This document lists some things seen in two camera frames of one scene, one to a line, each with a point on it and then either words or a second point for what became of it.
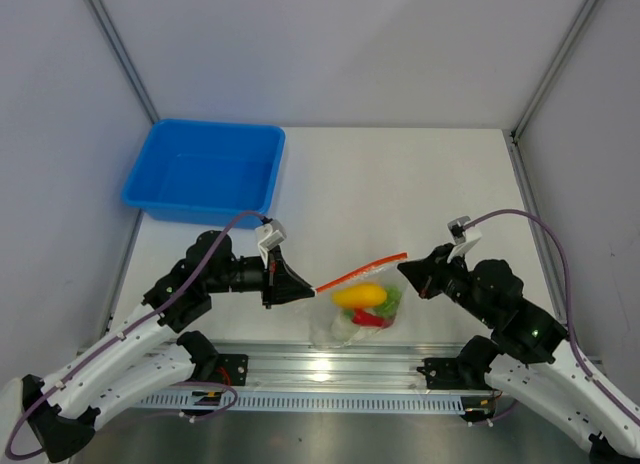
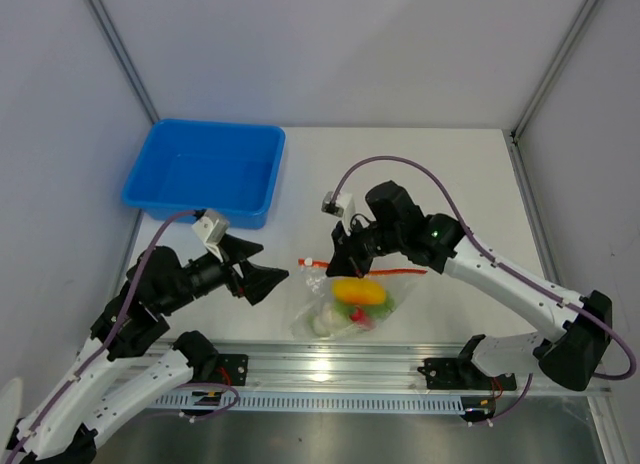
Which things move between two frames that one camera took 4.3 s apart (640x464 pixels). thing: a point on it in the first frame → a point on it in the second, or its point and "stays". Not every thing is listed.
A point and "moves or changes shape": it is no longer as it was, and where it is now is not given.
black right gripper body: x=453 y=280 → x=368 y=241
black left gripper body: x=268 y=279 → x=232 y=277
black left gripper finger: x=288 y=287 → x=259 y=281
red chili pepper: x=361 y=317 moves or changes shape
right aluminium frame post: x=514 y=135 stays
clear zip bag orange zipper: x=360 y=306 moves or changes shape
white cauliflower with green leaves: x=343 y=326 → x=326 y=319
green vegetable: x=393 y=298 → x=371 y=311
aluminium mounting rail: x=320 y=368 stays
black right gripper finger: x=423 y=273 → x=345 y=263
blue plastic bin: x=206 y=173 stays
